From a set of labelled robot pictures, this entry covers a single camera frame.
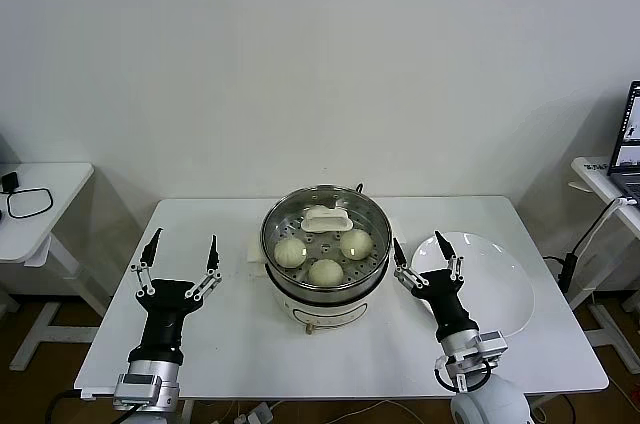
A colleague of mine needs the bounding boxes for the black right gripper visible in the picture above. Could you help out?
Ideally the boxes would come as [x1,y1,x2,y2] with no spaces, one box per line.
[392,230,480,345]

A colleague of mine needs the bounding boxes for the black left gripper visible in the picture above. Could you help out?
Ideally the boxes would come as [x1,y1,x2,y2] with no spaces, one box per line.
[127,227,225,365]

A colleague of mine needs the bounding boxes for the white steamed baozi bun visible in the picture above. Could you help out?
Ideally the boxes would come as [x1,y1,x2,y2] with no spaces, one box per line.
[274,236,306,267]
[308,258,345,288]
[340,229,374,260]

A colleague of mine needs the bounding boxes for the round glass pot lid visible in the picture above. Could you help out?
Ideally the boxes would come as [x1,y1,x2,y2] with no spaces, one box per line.
[260,185,394,290]

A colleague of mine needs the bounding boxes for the perforated steel steamer basket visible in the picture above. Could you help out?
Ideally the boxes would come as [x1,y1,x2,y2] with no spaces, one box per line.
[262,186,394,303]

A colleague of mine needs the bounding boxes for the white round plate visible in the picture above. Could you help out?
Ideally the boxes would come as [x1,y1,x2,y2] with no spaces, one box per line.
[409,230,536,338]

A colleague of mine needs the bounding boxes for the white side table with adapter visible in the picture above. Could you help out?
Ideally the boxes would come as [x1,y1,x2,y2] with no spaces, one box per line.
[0,161,109,370]

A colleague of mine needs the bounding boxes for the large white work table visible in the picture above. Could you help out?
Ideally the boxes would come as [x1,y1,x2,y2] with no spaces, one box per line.
[74,195,611,400]

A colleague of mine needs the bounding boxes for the white power strip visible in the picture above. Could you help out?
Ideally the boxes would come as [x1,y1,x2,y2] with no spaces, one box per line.
[234,399,277,424]

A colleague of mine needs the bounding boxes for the white side table with laptop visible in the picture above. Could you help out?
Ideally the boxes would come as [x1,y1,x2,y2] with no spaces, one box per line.
[569,156,640,373]

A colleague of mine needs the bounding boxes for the open dark laptop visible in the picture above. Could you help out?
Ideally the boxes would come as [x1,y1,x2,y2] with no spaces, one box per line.
[608,79,640,200]

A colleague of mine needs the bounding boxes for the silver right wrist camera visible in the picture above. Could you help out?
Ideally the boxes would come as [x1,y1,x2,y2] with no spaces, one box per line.
[477,328,509,358]

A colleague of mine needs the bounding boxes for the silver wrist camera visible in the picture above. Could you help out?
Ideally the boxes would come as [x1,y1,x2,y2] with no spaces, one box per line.
[112,373,164,408]
[477,328,509,358]

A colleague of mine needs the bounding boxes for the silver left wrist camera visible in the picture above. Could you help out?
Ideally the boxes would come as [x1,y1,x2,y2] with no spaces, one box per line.
[112,373,164,408]

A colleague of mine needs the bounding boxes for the black power cable with brick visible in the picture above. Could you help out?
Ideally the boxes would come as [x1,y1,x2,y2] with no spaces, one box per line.
[543,199,626,295]

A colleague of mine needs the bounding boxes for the black adapter with looped cable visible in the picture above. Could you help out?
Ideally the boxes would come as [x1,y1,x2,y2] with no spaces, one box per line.
[0,171,55,219]

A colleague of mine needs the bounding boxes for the white cable with plug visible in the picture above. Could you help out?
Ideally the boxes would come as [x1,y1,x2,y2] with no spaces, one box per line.
[574,196,640,253]

